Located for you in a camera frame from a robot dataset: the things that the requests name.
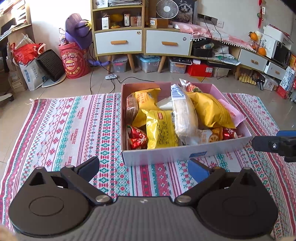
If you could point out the black ribbed heater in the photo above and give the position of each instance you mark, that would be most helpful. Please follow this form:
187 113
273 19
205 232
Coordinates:
52 65

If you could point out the plain yellow snack bag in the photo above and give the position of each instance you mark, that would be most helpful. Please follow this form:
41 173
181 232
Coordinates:
210 112

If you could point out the cat picture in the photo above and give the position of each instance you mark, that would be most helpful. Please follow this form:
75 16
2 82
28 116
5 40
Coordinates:
186 10

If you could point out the patterned woven floor mat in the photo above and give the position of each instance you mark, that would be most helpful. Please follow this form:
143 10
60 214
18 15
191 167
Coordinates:
67 131

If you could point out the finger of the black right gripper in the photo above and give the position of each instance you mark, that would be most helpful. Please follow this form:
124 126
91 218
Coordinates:
283 146
286 134

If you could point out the clear wafer biscuit packet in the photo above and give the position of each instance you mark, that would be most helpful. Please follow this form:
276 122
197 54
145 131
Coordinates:
131 108

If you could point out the white power strip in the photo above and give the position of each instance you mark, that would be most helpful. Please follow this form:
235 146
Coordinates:
111 76

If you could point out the low white drawer cabinet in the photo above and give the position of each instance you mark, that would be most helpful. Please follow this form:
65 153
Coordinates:
254 61

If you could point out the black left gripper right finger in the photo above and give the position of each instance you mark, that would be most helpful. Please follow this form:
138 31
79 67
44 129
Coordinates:
207 180

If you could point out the white orange lotus snack packet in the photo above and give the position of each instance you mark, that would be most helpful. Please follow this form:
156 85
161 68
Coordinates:
211 135

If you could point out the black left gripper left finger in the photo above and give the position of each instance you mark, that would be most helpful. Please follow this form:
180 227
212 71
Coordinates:
78 179

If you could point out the red plastic bag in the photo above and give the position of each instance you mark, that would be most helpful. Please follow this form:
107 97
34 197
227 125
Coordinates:
27 53

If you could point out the red snack bucket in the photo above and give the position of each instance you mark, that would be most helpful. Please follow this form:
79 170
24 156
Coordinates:
74 60

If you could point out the red storage box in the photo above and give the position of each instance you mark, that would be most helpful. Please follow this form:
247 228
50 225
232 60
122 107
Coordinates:
200 70

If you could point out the pink cracker packet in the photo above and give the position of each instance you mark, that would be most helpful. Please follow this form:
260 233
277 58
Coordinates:
236 116

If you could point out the white wooden drawer cabinet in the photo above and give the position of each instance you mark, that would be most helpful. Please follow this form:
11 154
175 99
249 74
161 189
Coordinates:
134 40

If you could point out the clear blue lid storage bin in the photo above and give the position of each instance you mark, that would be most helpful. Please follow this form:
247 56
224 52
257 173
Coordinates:
148 64

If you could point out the small red foil candy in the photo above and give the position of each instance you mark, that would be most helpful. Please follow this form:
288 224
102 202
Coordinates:
230 133

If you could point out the red white candy packet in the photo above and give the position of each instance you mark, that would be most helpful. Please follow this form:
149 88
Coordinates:
137 139

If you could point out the purple plush toy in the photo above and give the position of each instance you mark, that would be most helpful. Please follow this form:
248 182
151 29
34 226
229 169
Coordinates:
78 30

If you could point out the orange-yellow egg yolk snack bag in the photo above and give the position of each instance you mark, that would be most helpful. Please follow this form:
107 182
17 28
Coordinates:
147 100

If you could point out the white desk fan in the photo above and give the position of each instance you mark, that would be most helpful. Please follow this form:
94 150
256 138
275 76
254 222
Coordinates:
167 9

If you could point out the white nut packet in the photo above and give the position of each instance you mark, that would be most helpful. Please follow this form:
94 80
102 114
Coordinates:
188 86

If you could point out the yellow printed snack packet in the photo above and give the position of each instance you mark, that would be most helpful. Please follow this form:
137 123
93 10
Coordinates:
160 129

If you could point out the white blue rice cake packet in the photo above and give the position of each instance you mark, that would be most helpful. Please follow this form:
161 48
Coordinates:
185 117

